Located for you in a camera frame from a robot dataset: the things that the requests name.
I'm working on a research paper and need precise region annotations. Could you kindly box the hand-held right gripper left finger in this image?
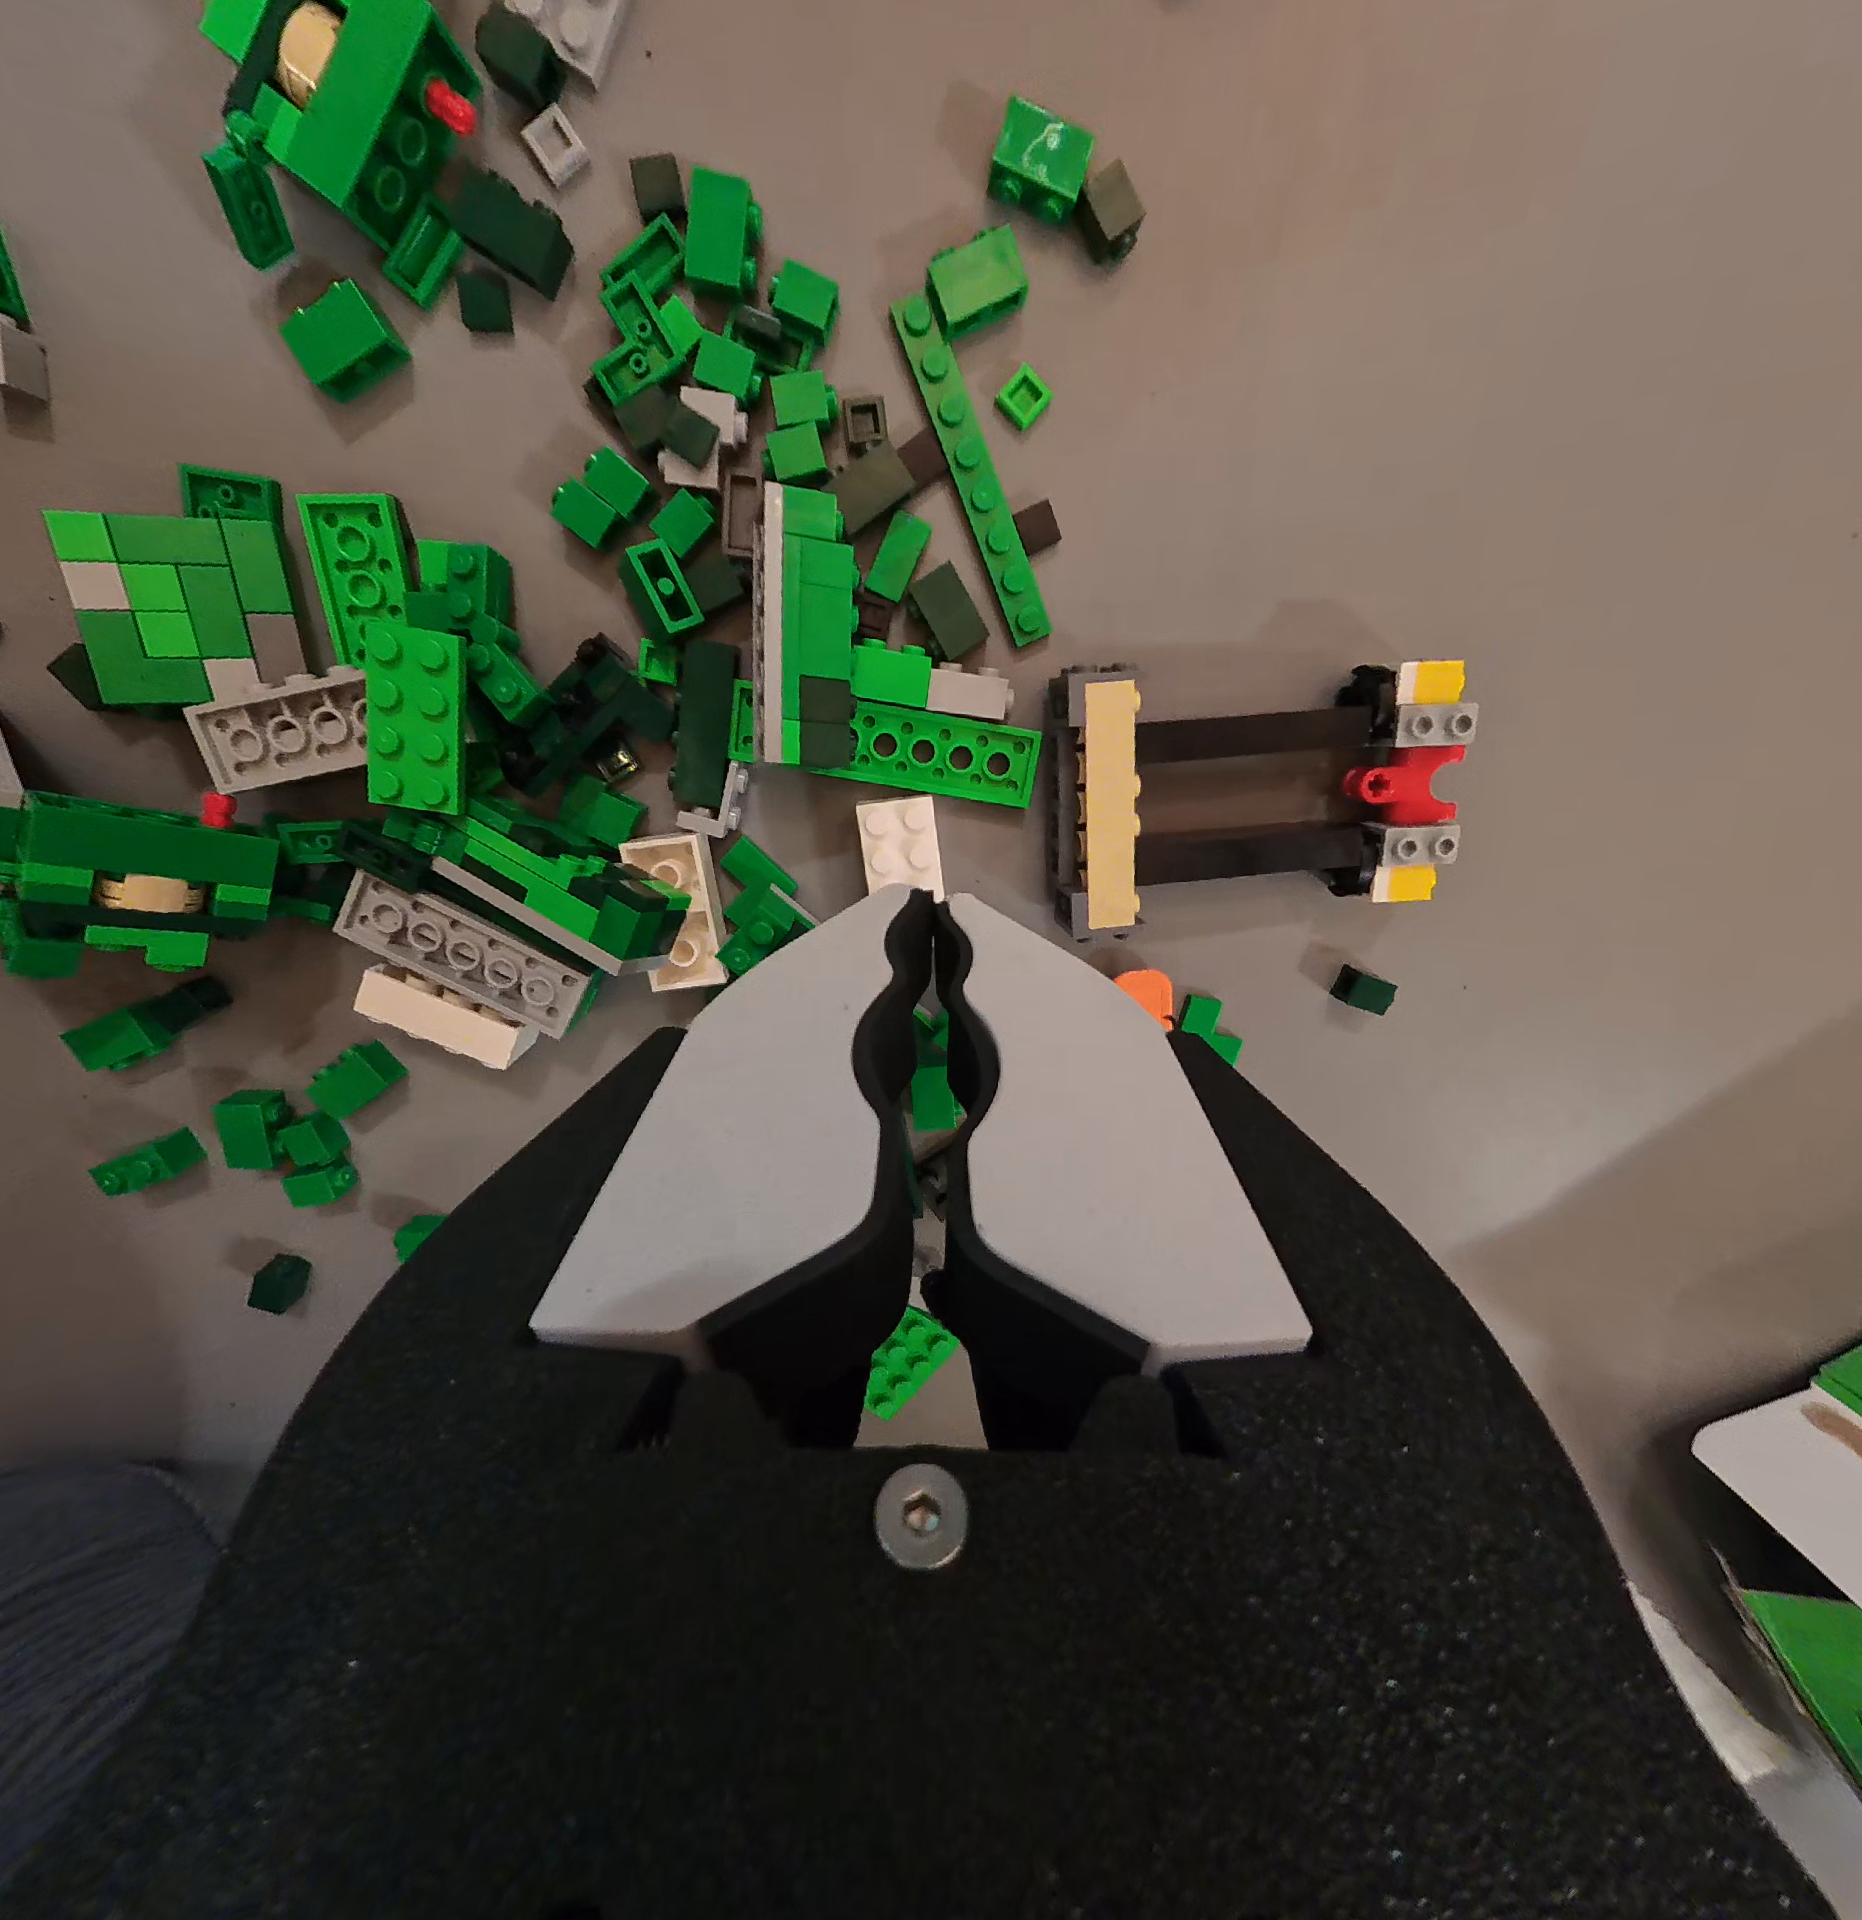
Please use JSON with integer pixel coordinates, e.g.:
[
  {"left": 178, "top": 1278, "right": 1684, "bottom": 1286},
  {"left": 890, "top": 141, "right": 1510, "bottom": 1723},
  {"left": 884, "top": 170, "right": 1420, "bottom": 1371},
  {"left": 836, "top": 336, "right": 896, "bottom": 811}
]
[{"left": 528, "top": 884, "right": 934, "bottom": 1451}]

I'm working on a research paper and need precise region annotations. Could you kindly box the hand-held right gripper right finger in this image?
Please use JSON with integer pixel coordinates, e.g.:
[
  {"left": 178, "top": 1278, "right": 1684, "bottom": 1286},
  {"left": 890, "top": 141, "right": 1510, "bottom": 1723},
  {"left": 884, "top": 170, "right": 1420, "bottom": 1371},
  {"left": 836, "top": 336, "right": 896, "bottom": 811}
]
[{"left": 920, "top": 891, "right": 1316, "bottom": 1451}]

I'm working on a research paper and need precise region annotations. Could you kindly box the pile of green toy bricks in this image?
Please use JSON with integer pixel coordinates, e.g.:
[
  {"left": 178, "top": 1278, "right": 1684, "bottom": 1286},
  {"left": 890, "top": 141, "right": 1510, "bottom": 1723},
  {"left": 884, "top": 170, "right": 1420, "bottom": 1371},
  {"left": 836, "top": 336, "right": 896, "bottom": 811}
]
[{"left": 0, "top": 0, "right": 1397, "bottom": 1426}]

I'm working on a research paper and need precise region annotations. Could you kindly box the cream brick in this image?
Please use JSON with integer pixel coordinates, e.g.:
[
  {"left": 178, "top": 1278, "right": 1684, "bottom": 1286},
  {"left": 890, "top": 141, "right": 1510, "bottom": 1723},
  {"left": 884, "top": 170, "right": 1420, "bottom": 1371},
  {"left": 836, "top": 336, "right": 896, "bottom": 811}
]
[{"left": 618, "top": 832, "right": 729, "bottom": 996}]

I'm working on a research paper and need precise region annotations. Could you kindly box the white brick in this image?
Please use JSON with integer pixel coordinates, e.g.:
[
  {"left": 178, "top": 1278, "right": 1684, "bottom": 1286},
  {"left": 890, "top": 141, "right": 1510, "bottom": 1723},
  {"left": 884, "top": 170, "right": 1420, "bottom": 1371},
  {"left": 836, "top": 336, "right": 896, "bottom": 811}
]
[{"left": 353, "top": 965, "right": 540, "bottom": 1070}]

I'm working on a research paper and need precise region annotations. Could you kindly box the long grey brick with holes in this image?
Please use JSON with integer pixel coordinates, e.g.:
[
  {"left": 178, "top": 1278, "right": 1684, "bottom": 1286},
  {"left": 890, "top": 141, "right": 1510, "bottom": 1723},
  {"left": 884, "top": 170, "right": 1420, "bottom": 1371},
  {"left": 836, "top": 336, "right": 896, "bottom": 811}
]
[{"left": 332, "top": 870, "right": 603, "bottom": 1040}]

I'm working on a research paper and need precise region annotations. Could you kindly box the small white plate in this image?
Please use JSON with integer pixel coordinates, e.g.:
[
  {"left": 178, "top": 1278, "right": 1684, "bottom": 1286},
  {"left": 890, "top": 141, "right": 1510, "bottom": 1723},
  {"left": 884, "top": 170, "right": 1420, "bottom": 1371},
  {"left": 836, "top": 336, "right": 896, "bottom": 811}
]
[{"left": 855, "top": 794, "right": 948, "bottom": 903}]

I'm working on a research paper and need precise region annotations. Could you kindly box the black tan cart assembly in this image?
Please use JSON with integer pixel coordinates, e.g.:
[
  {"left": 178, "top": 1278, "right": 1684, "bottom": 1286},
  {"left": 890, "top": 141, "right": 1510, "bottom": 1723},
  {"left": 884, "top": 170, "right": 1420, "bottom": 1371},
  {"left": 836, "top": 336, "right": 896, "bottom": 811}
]
[{"left": 1043, "top": 656, "right": 1480, "bottom": 944}]

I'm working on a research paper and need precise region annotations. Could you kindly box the green slab assembly grey stripe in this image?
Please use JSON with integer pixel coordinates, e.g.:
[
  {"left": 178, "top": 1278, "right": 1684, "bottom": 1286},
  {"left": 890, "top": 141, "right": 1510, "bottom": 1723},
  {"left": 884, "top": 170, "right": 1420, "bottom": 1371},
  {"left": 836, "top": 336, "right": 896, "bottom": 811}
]
[{"left": 727, "top": 481, "right": 1057, "bottom": 811}]

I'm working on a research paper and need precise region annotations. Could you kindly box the green studded plate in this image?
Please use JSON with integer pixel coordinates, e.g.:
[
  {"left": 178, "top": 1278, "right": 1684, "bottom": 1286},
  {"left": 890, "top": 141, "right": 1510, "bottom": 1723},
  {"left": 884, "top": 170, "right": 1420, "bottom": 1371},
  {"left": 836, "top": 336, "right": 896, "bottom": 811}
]
[{"left": 364, "top": 621, "right": 468, "bottom": 818}]

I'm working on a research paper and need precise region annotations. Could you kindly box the light grey brick with holes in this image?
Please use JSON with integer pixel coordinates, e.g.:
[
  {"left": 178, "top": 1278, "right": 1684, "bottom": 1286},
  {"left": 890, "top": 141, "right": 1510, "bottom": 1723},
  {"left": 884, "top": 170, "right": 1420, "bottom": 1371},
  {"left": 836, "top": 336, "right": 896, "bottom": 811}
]
[{"left": 185, "top": 667, "right": 369, "bottom": 797}]

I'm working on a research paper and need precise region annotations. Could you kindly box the green assembly with tan ball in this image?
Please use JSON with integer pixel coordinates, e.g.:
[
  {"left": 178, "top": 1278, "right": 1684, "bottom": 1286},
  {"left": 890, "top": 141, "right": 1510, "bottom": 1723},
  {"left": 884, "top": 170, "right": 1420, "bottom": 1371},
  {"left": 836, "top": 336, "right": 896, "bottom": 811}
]
[
  {"left": 203, "top": 0, "right": 572, "bottom": 304},
  {"left": 0, "top": 792, "right": 283, "bottom": 979}
]

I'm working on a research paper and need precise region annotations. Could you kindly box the green plate with round holes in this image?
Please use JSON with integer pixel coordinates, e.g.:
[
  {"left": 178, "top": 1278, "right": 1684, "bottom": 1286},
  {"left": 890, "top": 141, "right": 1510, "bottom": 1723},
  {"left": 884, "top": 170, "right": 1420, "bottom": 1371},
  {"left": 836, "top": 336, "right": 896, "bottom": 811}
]
[{"left": 298, "top": 491, "right": 418, "bottom": 667}]

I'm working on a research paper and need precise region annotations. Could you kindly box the long green plate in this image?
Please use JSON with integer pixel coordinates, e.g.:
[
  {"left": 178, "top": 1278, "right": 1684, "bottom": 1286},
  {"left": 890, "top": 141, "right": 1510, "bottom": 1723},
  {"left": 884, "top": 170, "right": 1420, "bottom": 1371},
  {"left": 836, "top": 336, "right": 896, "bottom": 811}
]
[{"left": 889, "top": 293, "right": 1057, "bottom": 651}]

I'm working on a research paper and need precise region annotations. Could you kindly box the green tiled panel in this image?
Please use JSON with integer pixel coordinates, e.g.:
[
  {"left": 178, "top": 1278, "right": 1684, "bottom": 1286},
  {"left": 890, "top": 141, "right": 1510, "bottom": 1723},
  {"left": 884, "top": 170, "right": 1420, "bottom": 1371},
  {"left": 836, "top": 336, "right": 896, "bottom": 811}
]
[{"left": 42, "top": 465, "right": 309, "bottom": 707}]

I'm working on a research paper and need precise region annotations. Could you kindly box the green toy box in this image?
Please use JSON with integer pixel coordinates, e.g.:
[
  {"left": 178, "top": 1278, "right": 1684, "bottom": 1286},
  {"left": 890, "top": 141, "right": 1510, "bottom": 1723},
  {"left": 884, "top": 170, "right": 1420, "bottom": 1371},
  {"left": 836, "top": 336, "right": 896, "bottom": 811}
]
[{"left": 1688, "top": 1327, "right": 1862, "bottom": 1832}]

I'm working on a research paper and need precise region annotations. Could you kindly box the light grey studded plate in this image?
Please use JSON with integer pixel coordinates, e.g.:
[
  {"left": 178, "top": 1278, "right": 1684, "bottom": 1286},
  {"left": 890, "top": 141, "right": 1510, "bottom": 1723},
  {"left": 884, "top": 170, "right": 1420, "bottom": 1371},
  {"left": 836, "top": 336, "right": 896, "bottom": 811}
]
[{"left": 500, "top": 0, "right": 633, "bottom": 88}]

